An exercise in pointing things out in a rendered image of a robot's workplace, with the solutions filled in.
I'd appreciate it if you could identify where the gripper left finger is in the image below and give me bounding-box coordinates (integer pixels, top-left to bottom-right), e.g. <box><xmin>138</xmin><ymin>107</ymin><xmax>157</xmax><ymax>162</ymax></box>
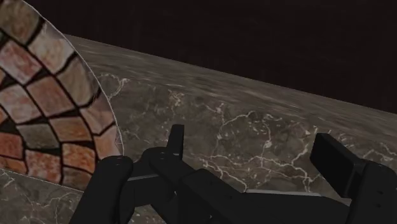
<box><xmin>69</xmin><ymin>123</ymin><xmax>195</xmax><ymax>224</ymax></box>

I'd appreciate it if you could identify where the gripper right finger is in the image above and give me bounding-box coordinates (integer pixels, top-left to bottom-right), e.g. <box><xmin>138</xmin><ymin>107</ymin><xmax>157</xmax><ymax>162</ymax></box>
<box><xmin>309</xmin><ymin>132</ymin><xmax>397</xmax><ymax>224</ymax></box>

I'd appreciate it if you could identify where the stone-patterned robot stand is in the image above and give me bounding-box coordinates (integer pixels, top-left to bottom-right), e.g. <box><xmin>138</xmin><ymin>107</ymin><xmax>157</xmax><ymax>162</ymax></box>
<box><xmin>0</xmin><ymin>0</ymin><xmax>125</xmax><ymax>192</ymax></box>

